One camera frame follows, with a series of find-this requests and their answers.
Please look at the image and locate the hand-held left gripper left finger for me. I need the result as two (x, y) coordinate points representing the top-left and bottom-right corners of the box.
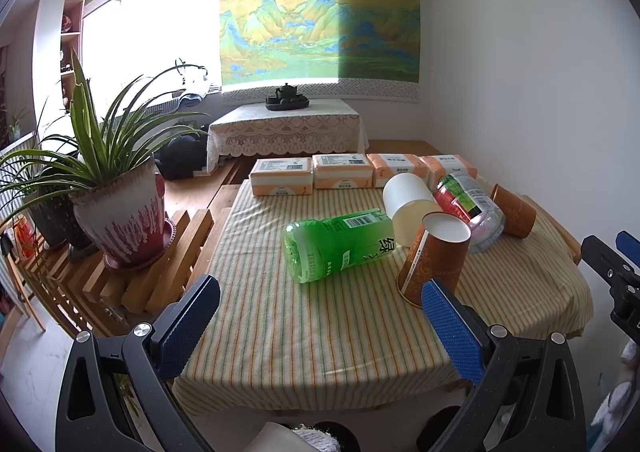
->
(55, 275), (221, 452)

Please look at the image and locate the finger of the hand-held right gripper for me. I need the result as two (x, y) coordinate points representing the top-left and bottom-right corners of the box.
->
(580, 234), (640, 290)
(616, 230), (640, 255)

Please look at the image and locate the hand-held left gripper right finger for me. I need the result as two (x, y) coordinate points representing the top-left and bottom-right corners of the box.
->
(421, 279), (587, 452)

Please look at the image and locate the orange patterned paper cup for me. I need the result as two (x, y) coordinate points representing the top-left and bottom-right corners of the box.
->
(489, 183), (538, 238)
(397, 211), (473, 308)

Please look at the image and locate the person's right forearm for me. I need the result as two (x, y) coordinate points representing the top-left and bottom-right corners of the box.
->
(590, 332), (640, 452)

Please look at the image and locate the white paper cup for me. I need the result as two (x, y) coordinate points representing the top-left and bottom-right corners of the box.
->
(382, 173), (444, 248)

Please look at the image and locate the wooden table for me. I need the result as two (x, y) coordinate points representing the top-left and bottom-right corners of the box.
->
(537, 209), (585, 267)

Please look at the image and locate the wooden slatted plant rack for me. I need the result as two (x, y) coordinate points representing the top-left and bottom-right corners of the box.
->
(9, 208), (216, 339)

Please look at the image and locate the striped tablecloth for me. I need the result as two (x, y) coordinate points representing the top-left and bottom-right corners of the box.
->
(172, 171), (596, 416)

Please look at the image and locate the clear bottle with red label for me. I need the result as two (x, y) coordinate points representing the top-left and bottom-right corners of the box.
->
(432, 173), (505, 253)

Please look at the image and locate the plant in red-white pot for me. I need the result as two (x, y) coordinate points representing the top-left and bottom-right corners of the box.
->
(0, 48), (212, 273)

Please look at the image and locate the green plastic bottle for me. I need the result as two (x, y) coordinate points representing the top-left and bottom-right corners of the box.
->
(282, 209), (399, 285)

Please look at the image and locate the orange tissue packet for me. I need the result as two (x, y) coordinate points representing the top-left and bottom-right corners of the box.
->
(312, 153), (375, 191)
(249, 157), (315, 197)
(367, 153), (431, 188)
(420, 155), (479, 183)

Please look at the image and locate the black bag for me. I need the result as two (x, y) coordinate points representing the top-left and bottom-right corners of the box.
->
(154, 134), (211, 181)

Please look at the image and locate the plant in dark pot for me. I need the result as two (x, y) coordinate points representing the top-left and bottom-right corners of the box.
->
(0, 96), (96, 251)

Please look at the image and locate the low table with lace cloth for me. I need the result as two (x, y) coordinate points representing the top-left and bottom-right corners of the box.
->
(206, 98), (370, 171)

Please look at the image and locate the folded cloth on windowsill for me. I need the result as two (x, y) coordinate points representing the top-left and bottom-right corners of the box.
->
(176, 84), (222, 106)

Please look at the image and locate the dark tea tray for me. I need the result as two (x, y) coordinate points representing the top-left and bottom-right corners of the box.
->
(264, 94), (311, 112)

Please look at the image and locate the white wall shelf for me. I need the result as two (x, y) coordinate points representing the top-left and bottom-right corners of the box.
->
(32, 0), (84, 133)

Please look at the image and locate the landscape painting wall hanging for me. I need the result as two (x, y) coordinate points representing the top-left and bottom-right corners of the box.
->
(218, 0), (422, 106)

